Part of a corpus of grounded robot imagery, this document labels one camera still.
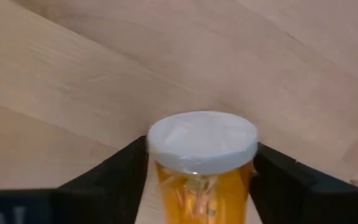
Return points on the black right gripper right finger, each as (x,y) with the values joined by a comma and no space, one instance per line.
(306,202)

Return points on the orange medicine bottle white cap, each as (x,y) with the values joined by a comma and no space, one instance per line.
(202,140)

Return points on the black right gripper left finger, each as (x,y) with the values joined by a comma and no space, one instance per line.
(89,202)

